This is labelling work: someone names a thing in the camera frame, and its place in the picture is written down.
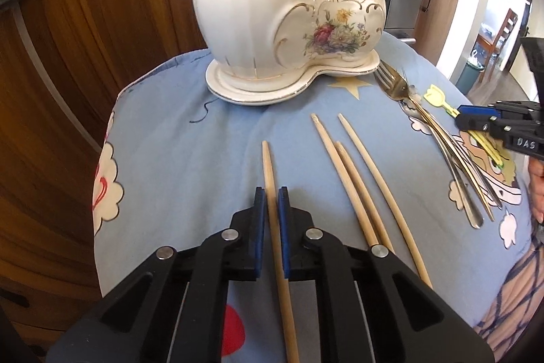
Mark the yellow tulip-shaped plastic fruit fork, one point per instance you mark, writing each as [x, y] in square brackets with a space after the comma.
[434, 96]

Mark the plaid peach cloth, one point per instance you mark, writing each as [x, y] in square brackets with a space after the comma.
[510, 303]

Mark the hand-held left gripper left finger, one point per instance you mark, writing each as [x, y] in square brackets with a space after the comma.
[260, 237]

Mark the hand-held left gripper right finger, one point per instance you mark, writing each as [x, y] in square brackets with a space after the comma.
[284, 237]

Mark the teal trash bin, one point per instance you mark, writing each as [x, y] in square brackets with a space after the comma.
[467, 74]

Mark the person's right hand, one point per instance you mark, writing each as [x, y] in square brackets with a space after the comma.
[537, 184]

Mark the wooden chopstick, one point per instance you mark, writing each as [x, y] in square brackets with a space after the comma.
[335, 163]
[382, 193]
[269, 176]
[357, 184]

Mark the silver metal fork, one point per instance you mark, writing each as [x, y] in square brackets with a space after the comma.
[471, 212]

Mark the white floral ceramic utensil holder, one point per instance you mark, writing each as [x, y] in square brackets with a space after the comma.
[255, 5]

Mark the wooden cabinet side panel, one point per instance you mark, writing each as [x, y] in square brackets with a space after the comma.
[442, 1]

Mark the wooden dining chair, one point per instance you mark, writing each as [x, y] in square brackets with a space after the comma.
[505, 35]

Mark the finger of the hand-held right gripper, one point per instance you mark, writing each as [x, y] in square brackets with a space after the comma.
[488, 128]
[474, 111]

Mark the blue cartoon printed cloth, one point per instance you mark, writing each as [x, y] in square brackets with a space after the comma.
[191, 159]

